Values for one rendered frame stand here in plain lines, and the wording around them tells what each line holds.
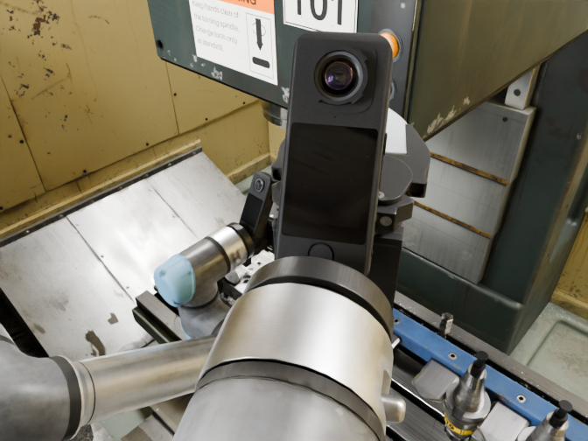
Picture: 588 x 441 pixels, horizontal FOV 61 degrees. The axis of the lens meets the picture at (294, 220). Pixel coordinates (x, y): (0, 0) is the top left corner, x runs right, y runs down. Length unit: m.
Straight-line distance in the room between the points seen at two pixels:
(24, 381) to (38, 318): 1.14
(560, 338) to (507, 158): 0.81
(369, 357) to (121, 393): 0.50
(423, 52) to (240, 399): 0.39
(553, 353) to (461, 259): 0.51
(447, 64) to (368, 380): 0.41
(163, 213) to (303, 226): 1.70
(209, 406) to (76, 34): 1.63
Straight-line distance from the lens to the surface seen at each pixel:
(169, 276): 0.82
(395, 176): 0.28
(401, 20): 0.49
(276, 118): 0.85
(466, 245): 1.41
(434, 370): 0.85
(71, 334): 1.71
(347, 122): 0.23
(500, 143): 1.22
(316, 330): 0.19
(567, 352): 1.84
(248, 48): 0.64
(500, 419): 0.83
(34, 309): 1.76
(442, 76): 0.54
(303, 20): 0.56
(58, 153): 1.83
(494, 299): 1.50
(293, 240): 0.24
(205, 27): 0.70
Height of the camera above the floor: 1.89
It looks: 38 degrees down
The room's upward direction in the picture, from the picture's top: 2 degrees counter-clockwise
